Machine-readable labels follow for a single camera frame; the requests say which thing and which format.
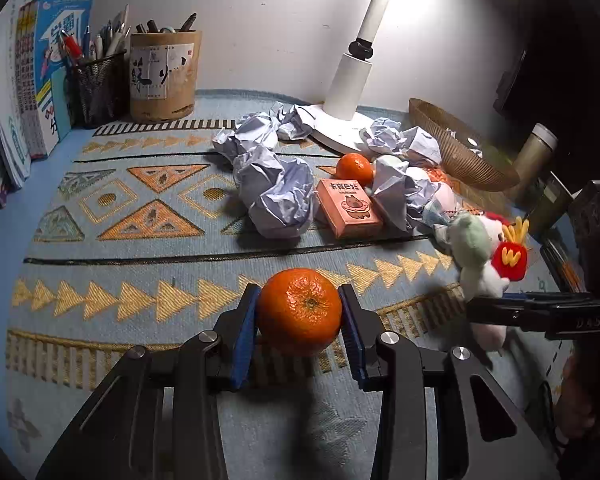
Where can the woven brown basket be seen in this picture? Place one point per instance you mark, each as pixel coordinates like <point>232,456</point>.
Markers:
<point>467,157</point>

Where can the dark rectangular object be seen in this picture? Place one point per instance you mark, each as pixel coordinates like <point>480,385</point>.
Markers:
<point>510,82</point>

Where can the three-ball dango plush toy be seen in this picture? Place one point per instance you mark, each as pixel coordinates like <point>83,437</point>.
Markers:
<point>472,242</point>

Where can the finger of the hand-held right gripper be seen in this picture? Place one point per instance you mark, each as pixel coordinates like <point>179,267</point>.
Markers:
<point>505,312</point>
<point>555,297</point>

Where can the pink cartoon card box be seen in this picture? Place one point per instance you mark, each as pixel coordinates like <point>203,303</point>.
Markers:
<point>347,207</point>

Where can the beige thermos bottle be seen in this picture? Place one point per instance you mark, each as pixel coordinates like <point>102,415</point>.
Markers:
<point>532,160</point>

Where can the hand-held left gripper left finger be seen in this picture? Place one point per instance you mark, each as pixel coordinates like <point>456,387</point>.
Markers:
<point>244,340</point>

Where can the bundle of orange pencils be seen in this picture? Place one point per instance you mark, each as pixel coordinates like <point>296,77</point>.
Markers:
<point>562,265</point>

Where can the blue patterned woven mat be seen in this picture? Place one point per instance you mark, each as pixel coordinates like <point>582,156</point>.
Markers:
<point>130,260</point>

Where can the large orange mandarin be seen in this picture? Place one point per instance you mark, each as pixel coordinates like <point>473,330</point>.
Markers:
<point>300,312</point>

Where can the row of upright books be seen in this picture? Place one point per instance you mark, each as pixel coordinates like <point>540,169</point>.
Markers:
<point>7,110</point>

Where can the brown cylindrical pen holder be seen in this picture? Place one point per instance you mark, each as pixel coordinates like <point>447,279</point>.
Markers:
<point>165,77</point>

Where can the small orange mandarin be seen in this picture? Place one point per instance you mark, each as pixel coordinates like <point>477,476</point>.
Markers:
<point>355,168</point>

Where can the bundle of dark markers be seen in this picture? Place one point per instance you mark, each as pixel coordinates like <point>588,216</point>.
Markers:
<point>152,26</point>

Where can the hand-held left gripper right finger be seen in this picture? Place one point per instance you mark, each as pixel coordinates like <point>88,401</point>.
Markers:
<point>354,340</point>

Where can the pile of paper balls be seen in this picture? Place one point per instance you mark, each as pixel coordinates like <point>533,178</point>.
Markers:
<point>275,195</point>

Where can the dark olive bottle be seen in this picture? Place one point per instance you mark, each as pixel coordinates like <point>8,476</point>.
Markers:
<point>550,205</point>

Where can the white desk lamp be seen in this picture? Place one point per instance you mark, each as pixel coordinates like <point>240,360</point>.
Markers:
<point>350,85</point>

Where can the orange patterned pouch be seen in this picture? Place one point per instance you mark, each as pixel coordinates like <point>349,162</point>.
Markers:
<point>439,175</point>

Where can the black mesh pen holder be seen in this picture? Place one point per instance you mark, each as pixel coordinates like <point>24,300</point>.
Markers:
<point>100,92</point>

